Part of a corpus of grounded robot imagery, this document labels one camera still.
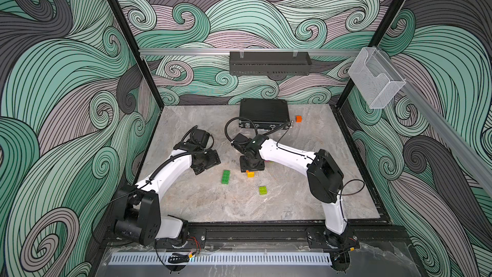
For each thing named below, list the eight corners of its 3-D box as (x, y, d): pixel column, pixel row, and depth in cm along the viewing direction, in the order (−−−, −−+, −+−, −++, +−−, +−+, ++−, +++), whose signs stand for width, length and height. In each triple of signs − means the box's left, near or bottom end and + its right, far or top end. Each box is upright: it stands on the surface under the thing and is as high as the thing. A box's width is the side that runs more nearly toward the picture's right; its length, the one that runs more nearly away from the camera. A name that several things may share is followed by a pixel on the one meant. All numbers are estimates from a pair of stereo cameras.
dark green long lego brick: (221, 184, 90) (221, 182, 88) (222, 172, 94) (222, 170, 92) (230, 184, 90) (230, 182, 88) (230, 172, 94) (230, 170, 92)
